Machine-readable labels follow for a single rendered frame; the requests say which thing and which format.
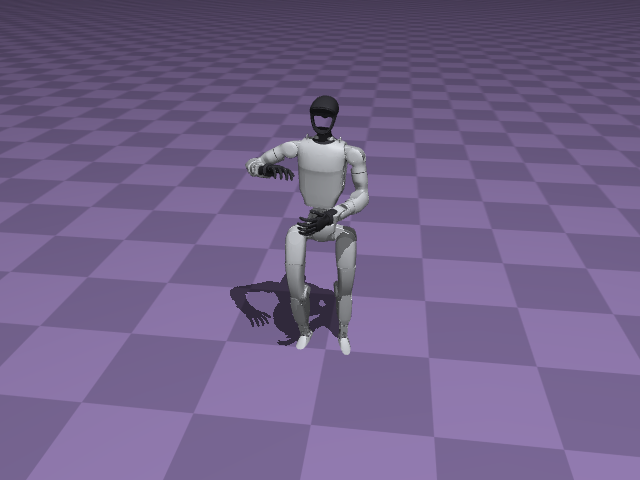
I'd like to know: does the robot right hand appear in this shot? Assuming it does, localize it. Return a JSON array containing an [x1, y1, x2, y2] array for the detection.
[[258, 163, 294, 181]]

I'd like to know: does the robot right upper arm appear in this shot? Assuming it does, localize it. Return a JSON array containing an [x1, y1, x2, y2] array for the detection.
[[250, 140, 302, 177]]

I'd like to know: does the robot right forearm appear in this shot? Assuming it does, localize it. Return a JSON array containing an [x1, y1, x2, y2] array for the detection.
[[245, 158, 270, 178]]

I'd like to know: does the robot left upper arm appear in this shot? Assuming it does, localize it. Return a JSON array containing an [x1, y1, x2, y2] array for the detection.
[[345, 145, 369, 205]]

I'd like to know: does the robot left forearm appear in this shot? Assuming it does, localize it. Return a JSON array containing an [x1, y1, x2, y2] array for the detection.
[[326, 192, 369, 224]]

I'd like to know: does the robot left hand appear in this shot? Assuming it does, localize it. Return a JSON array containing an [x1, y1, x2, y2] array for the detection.
[[297, 209, 337, 236]]

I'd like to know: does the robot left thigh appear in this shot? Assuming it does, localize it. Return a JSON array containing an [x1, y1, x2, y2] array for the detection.
[[334, 224, 357, 299]]

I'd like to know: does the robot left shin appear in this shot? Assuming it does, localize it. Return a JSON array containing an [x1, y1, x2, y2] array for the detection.
[[336, 293, 352, 339]]

